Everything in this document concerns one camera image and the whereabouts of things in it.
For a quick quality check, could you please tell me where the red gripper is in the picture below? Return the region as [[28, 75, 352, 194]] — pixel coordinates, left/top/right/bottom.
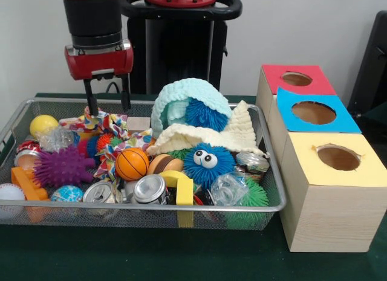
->
[[65, 40, 135, 117]]

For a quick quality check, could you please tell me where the mint green waffle cloth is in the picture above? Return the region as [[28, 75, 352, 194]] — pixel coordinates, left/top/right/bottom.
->
[[151, 78, 232, 137]]

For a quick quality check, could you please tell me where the purple spiky ball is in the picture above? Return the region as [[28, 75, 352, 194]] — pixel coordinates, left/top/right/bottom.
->
[[33, 145, 96, 188]]

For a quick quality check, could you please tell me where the blue spiky ball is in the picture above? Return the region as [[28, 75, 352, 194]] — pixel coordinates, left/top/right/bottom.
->
[[184, 97, 230, 132]]

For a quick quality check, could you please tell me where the cream yellow waffle cloth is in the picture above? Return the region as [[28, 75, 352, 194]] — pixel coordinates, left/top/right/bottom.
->
[[146, 100, 270, 158]]

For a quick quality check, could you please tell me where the wooden box with three holes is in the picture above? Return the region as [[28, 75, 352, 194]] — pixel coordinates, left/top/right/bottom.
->
[[256, 65, 387, 253]]

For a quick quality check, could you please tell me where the wooden cube block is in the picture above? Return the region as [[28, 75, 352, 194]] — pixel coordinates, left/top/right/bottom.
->
[[126, 117, 152, 134]]

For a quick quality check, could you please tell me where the yellow ball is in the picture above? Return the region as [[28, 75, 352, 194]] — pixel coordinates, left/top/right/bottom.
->
[[30, 114, 60, 140]]

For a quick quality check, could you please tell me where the small orange basketball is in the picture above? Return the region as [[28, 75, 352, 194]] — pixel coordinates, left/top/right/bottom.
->
[[115, 147, 150, 181]]

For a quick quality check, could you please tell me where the silver metal can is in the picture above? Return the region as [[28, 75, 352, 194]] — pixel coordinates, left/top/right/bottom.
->
[[132, 174, 167, 204]]

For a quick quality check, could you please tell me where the globe print ball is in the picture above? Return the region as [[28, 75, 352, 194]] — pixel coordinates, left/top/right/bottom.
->
[[51, 184, 84, 202]]

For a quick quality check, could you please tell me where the yellow plastic block toy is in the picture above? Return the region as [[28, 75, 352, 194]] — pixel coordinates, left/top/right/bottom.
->
[[158, 170, 194, 206]]

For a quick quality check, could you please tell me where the blue fuzzy ball with eyes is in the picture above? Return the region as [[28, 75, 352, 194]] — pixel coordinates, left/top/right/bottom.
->
[[183, 142, 235, 190]]

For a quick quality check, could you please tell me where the orange plastic block toy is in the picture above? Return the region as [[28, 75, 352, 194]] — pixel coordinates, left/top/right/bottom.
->
[[11, 167, 49, 202]]

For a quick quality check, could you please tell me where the white baseball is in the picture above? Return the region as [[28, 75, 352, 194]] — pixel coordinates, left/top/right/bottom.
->
[[0, 182, 25, 219]]

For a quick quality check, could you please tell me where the dark green table cloth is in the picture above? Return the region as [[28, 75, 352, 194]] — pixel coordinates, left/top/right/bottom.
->
[[0, 92, 387, 281]]

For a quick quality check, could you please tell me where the green spiky ball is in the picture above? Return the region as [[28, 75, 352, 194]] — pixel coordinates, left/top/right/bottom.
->
[[227, 178, 269, 228]]

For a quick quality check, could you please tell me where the black chair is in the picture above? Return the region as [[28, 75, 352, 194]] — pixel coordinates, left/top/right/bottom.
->
[[348, 11, 387, 150]]

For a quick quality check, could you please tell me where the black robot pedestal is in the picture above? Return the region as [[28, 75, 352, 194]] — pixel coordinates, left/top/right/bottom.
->
[[120, 0, 242, 94]]

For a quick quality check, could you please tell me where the shallow wire mesh bin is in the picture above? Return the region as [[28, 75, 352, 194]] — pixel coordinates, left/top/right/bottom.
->
[[0, 98, 287, 230]]

